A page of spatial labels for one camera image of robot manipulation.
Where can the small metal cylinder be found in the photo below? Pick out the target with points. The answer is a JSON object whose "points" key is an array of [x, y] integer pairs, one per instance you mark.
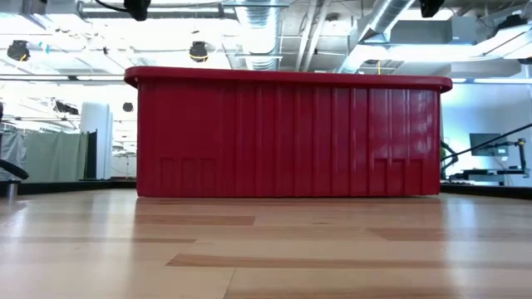
{"points": [[12, 189]]}

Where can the silver spiral ventilation duct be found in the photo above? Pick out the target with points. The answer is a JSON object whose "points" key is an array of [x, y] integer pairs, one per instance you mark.
{"points": [[386, 21]]}

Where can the black upright panel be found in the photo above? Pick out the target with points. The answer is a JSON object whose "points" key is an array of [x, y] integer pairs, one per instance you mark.
{"points": [[91, 155]]}

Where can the green curtain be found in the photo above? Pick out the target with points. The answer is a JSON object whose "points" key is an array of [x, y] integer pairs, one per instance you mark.
{"points": [[54, 158]]}

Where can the background computer monitor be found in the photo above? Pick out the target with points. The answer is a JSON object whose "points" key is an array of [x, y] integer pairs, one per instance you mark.
{"points": [[486, 144]]}

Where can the white round column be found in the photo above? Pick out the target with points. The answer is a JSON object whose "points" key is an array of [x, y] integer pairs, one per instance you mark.
{"points": [[96, 141]]}

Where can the black aluminium frame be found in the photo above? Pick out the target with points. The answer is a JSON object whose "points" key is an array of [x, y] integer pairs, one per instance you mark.
{"points": [[486, 190], [75, 187]]}

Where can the silver round ventilation duct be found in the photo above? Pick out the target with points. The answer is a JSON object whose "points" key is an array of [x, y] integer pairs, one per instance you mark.
{"points": [[259, 33]]}

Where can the black ceiling lamp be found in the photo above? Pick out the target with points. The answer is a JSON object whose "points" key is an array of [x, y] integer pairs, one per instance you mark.
{"points": [[18, 50], [198, 52], [128, 107]]}

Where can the red plastic bin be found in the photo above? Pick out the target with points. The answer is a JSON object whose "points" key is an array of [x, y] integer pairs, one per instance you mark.
{"points": [[291, 137]]}

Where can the grey box duct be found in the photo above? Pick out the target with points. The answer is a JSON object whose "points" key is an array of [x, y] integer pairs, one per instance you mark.
{"points": [[432, 31]]}

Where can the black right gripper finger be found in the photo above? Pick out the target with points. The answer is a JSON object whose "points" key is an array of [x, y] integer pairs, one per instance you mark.
{"points": [[431, 6]]}

